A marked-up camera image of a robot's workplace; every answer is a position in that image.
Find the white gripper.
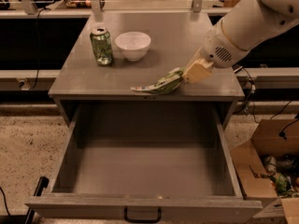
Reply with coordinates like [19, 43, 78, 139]
[182, 25, 249, 83]

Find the green jalapeno chip bag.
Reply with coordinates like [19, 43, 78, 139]
[131, 68, 184, 95]

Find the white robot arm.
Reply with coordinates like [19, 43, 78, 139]
[182, 0, 299, 83]

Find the open grey top drawer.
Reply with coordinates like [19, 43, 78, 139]
[27, 110, 262, 222]

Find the grey cabinet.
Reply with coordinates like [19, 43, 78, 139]
[49, 12, 243, 129]

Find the white ceramic bowl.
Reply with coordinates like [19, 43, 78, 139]
[115, 32, 151, 62]

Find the green soda can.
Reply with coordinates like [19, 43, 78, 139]
[90, 27, 113, 66]

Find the cardboard box with trash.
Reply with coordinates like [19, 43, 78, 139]
[231, 119, 299, 224]

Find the black cables right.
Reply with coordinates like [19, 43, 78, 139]
[233, 64, 293, 124]

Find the black drawer handle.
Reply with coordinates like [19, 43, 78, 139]
[123, 207, 162, 224]

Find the black power cable left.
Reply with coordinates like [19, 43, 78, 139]
[30, 7, 52, 91]

